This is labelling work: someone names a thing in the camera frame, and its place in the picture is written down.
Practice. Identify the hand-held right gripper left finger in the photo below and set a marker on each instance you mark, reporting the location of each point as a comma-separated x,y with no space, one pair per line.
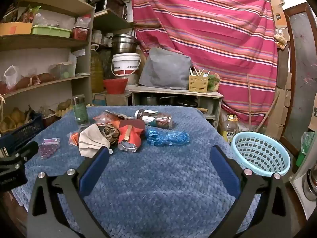
95,172

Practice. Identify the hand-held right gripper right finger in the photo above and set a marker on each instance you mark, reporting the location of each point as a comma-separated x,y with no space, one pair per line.
225,172

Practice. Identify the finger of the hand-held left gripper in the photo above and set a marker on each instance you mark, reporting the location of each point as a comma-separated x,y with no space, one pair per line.
28,150

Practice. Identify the light blue plastic basket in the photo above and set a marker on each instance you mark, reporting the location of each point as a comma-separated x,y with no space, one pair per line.
260,151

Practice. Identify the orange foil wrapper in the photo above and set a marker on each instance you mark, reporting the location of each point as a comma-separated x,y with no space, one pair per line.
128,138

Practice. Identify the orange clear plastic packet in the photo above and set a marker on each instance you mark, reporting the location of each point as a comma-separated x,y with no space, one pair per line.
104,120

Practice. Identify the blue plastic bag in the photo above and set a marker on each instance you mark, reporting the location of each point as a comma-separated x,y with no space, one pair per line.
168,137

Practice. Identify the dark blue plastic crate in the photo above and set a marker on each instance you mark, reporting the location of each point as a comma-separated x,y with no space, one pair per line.
22,133

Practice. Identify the purple bead bag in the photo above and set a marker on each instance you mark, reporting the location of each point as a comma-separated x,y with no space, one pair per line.
49,148

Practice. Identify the small orange wrapper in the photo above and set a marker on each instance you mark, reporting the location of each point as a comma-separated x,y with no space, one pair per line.
74,138

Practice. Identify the brown crumpled paper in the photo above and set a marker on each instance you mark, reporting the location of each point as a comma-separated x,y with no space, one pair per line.
110,135

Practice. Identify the yellow oil bottle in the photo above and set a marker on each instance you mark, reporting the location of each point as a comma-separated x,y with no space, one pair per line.
229,131

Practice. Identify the blue knitted blanket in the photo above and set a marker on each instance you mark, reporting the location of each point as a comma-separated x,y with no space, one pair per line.
153,183

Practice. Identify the maroon card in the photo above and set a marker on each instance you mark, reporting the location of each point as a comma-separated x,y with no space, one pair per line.
132,124

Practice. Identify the silver foil wrapper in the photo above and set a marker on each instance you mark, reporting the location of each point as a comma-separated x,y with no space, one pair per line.
118,115

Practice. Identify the green-labelled plastic jar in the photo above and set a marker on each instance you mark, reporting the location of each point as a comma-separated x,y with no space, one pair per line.
80,110

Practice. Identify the white plastic bag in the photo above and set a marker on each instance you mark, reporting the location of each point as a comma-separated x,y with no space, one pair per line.
11,78

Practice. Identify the sweet potatoes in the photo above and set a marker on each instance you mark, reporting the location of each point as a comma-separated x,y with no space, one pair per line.
44,77

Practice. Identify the clear jar with white label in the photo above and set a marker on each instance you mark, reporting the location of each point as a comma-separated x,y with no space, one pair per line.
154,119

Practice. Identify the green plastic bag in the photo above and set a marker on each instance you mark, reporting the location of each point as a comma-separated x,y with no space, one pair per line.
305,146

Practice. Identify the clear plastic container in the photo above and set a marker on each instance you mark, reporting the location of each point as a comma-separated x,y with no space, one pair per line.
63,70

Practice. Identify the red woven basket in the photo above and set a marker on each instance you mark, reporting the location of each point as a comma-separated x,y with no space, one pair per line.
115,85

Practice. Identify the green vegetable bag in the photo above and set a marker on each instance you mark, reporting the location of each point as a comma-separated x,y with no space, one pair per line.
213,81

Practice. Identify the yellow cardboard box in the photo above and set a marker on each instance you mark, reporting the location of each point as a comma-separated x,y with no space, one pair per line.
198,84

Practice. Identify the small wooden cabinet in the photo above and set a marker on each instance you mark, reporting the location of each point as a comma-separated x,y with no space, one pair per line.
173,93

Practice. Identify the large oil bottle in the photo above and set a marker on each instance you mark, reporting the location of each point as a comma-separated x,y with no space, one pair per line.
97,72

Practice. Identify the cardboard sheets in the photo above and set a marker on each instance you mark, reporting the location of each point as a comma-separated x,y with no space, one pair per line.
282,79

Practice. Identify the curved wooden shelf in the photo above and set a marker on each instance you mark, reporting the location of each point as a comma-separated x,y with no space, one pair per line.
49,42

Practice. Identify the white plastic bucket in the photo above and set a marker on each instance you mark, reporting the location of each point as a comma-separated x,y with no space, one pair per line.
125,64

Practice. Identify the grey fabric bag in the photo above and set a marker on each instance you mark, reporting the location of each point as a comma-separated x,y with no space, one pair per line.
166,69

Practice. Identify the green plastic tray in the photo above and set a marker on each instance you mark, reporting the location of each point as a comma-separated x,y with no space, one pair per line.
50,31

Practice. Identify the small red basket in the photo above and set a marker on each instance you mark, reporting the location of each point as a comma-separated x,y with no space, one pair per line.
80,33

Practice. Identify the striped red cloth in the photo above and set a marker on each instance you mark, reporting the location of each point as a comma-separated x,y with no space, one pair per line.
210,42

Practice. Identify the snack bags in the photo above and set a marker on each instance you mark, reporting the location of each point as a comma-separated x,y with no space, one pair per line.
24,13

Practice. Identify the toaster oven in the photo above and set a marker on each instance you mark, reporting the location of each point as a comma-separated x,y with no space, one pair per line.
115,5

